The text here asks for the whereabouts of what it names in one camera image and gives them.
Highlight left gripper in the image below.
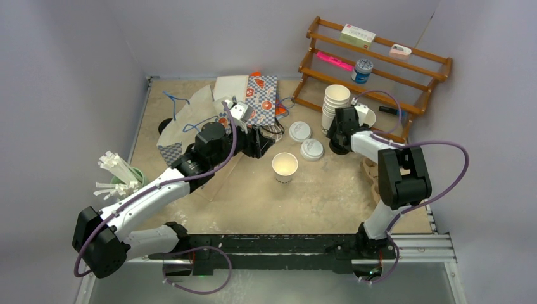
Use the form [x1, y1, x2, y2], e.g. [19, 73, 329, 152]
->
[210, 120, 274, 167]

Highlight single white paper cup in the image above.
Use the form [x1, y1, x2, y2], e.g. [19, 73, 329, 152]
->
[272, 152, 298, 184]

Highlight checkered paper bag blue handles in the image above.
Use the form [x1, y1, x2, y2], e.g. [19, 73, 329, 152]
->
[156, 85, 253, 202]

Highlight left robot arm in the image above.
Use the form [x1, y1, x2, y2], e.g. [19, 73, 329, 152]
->
[72, 122, 275, 278]

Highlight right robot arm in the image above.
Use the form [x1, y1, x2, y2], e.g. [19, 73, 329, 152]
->
[327, 106, 432, 258]

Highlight dark paper cup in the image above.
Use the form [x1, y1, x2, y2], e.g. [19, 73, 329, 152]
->
[361, 108, 376, 128]

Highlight black lids by cups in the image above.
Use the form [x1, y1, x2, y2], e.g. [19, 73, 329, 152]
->
[329, 141, 349, 155]

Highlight stack of white paper cups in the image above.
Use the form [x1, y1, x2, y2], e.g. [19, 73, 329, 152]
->
[321, 84, 351, 134]

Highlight white cup lid far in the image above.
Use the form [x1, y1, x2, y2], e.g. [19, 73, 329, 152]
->
[289, 121, 312, 143]

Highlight white cup lid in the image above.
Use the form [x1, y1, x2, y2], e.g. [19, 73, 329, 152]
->
[300, 139, 324, 162]
[289, 121, 312, 143]

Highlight black blue marker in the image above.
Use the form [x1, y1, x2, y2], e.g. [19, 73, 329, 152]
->
[378, 106, 400, 116]

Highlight white cup lid near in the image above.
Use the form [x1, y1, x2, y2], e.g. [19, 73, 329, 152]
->
[300, 139, 324, 162]

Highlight stack of flat paper bags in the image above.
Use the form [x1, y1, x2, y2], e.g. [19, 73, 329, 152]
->
[213, 73, 294, 141]

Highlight blue white jar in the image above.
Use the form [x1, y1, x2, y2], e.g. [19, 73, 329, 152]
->
[351, 58, 374, 84]

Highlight stack of pulp carriers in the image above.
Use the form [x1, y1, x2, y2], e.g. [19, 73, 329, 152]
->
[361, 157, 381, 203]

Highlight pink highlighter pen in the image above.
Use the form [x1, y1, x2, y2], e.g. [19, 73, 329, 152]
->
[315, 51, 354, 72]

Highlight wooden shelf rack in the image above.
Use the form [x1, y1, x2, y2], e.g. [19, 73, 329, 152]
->
[293, 16, 453, 143]

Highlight white green box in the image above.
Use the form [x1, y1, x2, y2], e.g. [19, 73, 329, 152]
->
[339, 24, 376, 49]

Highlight white pink small device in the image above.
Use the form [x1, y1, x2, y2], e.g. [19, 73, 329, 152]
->
[389, 44, 412, 61]

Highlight stack of black lids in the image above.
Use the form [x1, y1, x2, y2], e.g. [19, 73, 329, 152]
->
[158, 118, 173, 135]

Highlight wrapped white straws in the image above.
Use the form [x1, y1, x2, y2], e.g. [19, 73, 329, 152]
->
[93, 151, 141, 200]

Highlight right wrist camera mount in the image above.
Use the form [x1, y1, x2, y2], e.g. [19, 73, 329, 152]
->
[351, 98, 369, 126]

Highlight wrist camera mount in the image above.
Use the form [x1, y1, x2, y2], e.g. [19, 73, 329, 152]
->
[351, 98, 369, 126]
[227, 101, 254, 134]

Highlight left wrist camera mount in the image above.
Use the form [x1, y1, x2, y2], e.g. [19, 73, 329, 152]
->
[227, 101, 254, 134]

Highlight black aluminium base frame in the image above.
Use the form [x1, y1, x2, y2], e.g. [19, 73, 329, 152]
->
[88, 232, 458, 280]

